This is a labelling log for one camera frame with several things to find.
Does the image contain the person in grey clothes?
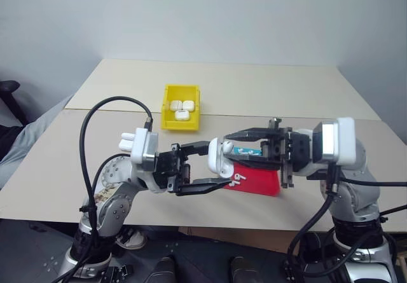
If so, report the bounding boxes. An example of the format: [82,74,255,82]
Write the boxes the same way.
[0,94,74,189]

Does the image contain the black office chair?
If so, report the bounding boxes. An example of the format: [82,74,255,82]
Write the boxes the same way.
[0,79,29,127]

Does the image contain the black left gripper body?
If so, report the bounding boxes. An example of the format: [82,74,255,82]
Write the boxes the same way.
[152,142,191,195]

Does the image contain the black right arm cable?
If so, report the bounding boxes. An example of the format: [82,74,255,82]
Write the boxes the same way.
[286,163,343,283]
[336,174,407,188]

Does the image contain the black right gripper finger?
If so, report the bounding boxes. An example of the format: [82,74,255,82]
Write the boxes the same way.
[223,155,281,172]
[223,127,272,144]

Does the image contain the white sneaker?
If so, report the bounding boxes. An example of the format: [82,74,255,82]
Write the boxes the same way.
[115,226,148,251]

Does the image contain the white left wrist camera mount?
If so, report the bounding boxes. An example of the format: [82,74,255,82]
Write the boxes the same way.
[118,127,160,171]

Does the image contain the dark rounded shape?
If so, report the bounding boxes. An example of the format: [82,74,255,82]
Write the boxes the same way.
[151,255,177,283]
[230,256,256,283]

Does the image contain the yellow plastic bin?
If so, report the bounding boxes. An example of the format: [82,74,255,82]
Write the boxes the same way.
[160,84,202,132]

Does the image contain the teal small box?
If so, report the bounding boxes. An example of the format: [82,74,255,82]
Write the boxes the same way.
[233,146,263,158]

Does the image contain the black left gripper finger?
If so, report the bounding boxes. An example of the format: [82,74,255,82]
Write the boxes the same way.
[174,177,235,197]
[177,140,213,162]

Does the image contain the red plastic tray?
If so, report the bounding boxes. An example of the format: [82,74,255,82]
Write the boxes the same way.
[222,163,282,198]

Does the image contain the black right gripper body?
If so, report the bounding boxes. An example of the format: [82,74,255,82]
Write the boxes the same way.
[259,116,315,189]

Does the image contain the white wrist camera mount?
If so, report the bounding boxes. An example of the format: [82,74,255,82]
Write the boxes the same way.
[313,116,356,167]
[118,127,160,171]

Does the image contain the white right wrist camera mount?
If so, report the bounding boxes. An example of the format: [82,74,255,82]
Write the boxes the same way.
[313,116,356,167]

